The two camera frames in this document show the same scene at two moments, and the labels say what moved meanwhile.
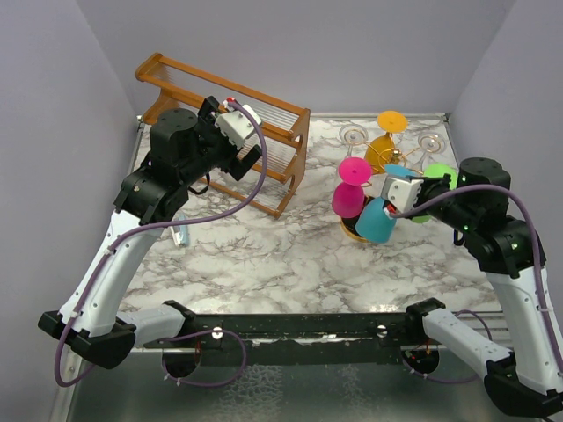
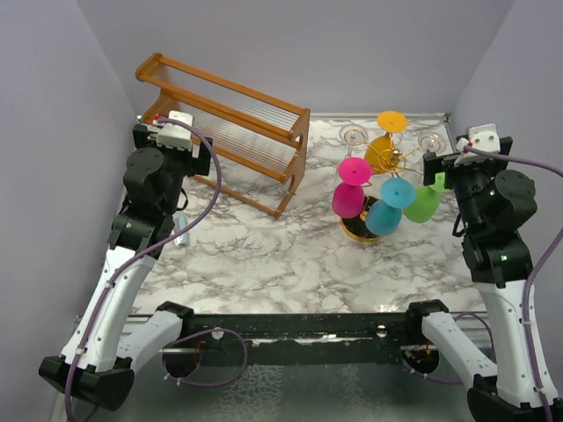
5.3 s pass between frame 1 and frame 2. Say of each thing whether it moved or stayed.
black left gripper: moved
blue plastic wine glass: moved
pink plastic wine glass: stayed
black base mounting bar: stayed
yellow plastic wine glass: stayed
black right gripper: moved
